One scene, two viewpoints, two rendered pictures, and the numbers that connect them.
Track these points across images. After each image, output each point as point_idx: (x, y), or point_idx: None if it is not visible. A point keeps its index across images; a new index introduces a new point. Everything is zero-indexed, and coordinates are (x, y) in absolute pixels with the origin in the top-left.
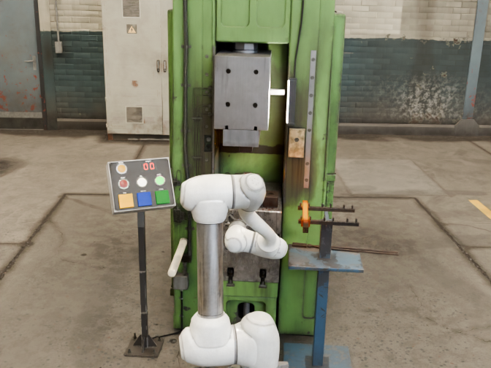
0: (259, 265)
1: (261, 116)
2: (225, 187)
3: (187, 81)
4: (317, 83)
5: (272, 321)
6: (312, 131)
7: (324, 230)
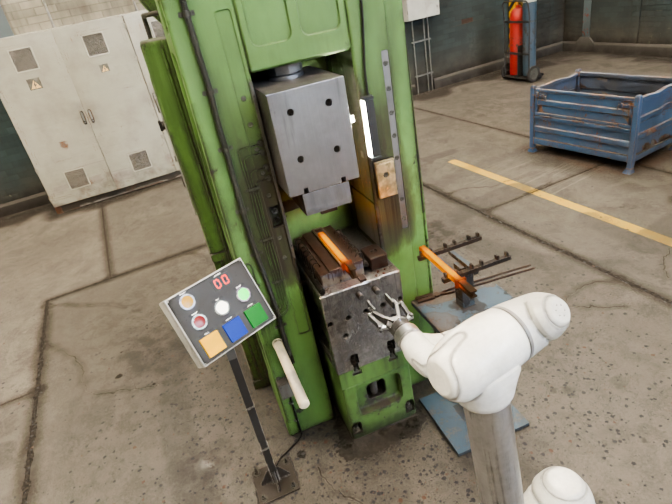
0: (385, 338)
1: (347, 161)
2: (517, 340)
3: (226, 143)
4: (395, 94)
5: (582, 480)
6: (400, 157)
7: (464, 276)
